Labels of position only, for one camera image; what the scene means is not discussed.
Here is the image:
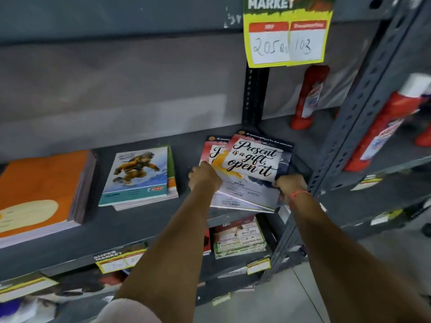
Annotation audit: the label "green coffee notebook stack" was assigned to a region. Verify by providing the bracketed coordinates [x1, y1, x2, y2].
[113, 146, 179, 212]

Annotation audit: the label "person's right forearm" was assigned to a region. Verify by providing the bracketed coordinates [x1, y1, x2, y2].
[290, 195, 431, 323]

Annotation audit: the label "black headphone box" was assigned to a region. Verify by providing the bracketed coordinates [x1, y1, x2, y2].
[33, 269, 128, 300]

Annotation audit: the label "white purple product box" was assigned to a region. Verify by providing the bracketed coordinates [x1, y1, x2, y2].
[0, 297, 56, 323]

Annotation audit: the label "red bottle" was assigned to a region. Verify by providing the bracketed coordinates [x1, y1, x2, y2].
[290, 65, 330, 131]
[343, 73, 431, 173]
[414, 124, 431, 148]

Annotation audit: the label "person's left forearm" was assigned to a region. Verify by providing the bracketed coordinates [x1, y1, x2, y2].
[114, 186, 221, 323]

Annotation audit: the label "person's right hand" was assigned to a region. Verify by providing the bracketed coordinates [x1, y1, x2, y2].
[272, 174, 309, 205]

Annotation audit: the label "grey metal shelf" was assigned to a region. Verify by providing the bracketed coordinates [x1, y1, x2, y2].
[0, 0, 405, 323]

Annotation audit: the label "orange notebook stack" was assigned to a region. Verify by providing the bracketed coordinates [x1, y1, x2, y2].
[0, 150, 97, 249]

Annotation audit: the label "Present is a gift notebooks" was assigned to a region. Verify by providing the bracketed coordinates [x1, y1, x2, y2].
[199, 130, 295, 214]

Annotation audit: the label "person's left hand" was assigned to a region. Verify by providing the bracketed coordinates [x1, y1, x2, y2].
[188, 161, 223, 193]

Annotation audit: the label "snowboarder cover notebook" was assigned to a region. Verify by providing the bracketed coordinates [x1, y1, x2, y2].
[98, 147, 169, 207]

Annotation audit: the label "large yellow price sign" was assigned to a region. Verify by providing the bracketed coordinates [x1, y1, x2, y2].
[243, 0, 337, 68]

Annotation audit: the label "stack of printed paper cards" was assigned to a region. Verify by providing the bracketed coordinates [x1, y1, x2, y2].
[212, 217, 267, 259]

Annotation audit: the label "pale sleeve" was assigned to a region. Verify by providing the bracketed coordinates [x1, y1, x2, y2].
[94, 297, 162, 323]

